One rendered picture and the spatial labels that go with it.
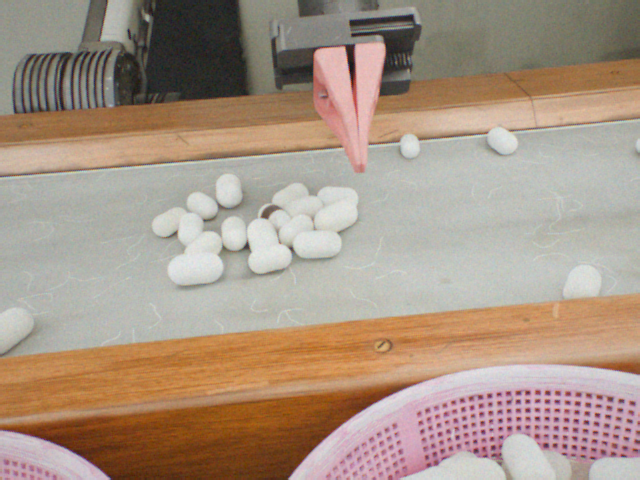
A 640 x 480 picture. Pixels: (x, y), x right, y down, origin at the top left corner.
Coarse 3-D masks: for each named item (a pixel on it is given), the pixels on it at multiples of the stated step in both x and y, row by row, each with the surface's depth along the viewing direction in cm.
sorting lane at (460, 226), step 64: (576, 128) 66; (0, 192) 61; (64, 192) 60; (128, 192) 60; (192, 192) 59; (256, 192) 58; (384, 192) 57; (448, 192) 56; (512, 192) 55; (576, 192) 54; (0, 256) 51; (64, 256) 51; (128, 256) 50; (384, 256) 48; (448, 256) 47; (512, 256) 47; (576, 256) 46; (64, 320) 44; (128, 320) 43; (192, 320) 43; (256, 320) 42; (320, 320) 42
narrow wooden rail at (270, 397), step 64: (384, 320) 37; (448, 320) 37; (512, 320) 37; (576, 320) 36; (0, 384) 35; (64, 384) 35; (128, 384) 34; (192, 384) 34; (256, 384) 34; (320, 384) 33; (384, 384) 33; (128, 448) 34; (192, 448) 34; (256, 448) 35; (448, 448) 36
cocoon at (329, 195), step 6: (324, 192) 53; (330, 192) 53; (336, 192) 53; (342, 192) 53; (348, 192) 53; (354, 192) 53; (324, 198) 53; (330, 198) 53; (336, 198) 53; (342, 198) 53; (348, 198) 53; (354, 198) 53; (324, 204) 53; (330, 204) 53; (354, 204) 53
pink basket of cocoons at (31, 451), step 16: (0, 432) 31; (0, 448) 31; (16, 448) 31; (32, 448) 31; (48, 448) 30; (64, 448) 30; (0, 464) 31; (16, 464) 31; (32, 464) 31; (48, 464) 30; (64, 464) 30; (80, 464) 29
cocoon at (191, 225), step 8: (184, 216) 51; (192, 216) 51; (184, 224) 50; (192, 224) 50; (200, 224) 51; (184, 232) 50; (192, 232) 50; (200, 232) 50; (184, 240) 50; (192, 240) 50
